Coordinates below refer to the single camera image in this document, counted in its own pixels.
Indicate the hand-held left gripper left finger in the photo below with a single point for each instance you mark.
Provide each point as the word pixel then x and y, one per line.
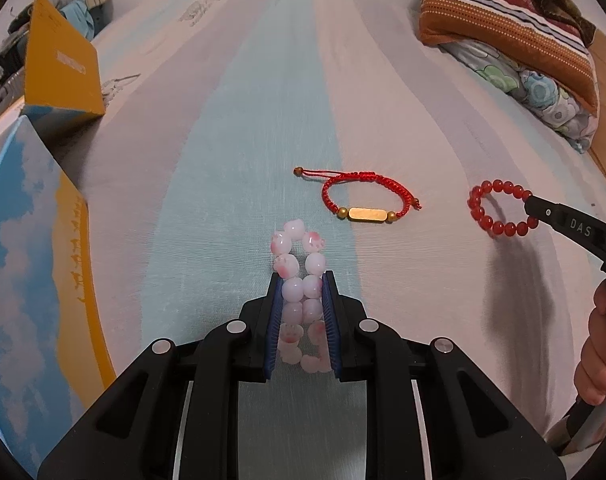
pixel 233 360

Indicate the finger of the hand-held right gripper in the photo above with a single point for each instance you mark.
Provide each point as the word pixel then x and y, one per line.
pixel 568 222

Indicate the red orange striped pillow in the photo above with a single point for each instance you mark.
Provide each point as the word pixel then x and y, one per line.
pixel 503 25

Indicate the person's right hand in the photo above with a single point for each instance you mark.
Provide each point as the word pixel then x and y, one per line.
pixel 598 360

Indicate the striped bed sheet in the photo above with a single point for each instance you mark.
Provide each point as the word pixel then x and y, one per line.
pixel 408 125

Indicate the light blue cloth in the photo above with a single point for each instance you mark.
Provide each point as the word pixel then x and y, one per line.
pixel 78 17

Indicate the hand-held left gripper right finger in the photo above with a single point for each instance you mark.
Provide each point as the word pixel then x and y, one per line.
pixel 368 360

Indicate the blue and yellow cardboard box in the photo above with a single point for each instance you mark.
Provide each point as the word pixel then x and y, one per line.
pixel 38 260

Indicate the floral quilt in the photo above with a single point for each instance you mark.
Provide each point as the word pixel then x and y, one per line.
pixel 538 90

